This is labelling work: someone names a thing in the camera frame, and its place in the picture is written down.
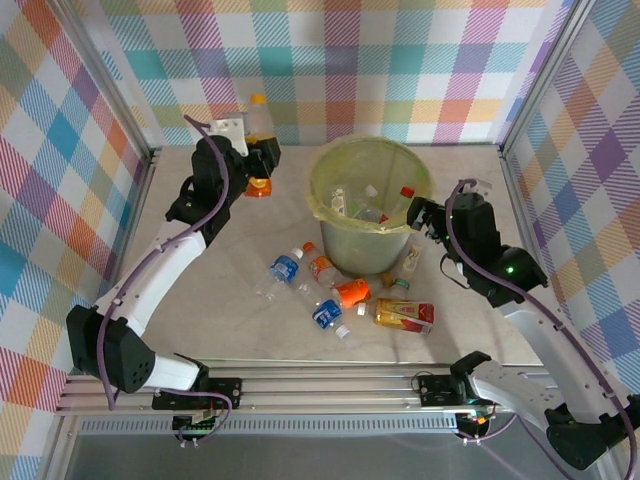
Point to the yellow cap orange juice bottle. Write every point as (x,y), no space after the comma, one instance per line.
(260,120)

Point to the small white printed bottle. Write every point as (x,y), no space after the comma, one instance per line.
(412,257)

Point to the gold red label bottle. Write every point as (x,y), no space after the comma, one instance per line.
(405,316)

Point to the blue label water bottle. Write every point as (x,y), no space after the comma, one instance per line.
(285,267)
(327,315)

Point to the orange label drink bottle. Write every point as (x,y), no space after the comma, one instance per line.
(352,292)

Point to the small orange label bottle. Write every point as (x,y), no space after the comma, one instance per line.
(320,266)

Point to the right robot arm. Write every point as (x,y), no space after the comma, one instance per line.
(550,345)

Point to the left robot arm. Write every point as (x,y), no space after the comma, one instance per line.
(150,275)

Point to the yellow plastic bin liner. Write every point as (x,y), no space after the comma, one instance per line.
(325,170)

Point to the translucent green waste bin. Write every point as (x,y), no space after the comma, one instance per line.
(360,250)

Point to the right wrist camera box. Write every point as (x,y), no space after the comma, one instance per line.
(477,189)

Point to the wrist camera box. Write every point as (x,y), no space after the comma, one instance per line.
(477,189)
(227,130)

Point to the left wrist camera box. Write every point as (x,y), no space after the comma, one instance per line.
(227,130)

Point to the aluminium side rail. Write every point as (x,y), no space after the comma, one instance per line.
(142,190)
(516,200)

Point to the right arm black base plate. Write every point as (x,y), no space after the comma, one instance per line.
(435,390)

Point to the aluminium frame post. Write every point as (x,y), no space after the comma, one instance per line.
(545,75)
(100,75)

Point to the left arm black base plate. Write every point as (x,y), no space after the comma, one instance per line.
(230,390)

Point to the aluminium mounting rail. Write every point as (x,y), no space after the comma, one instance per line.
(325,390)

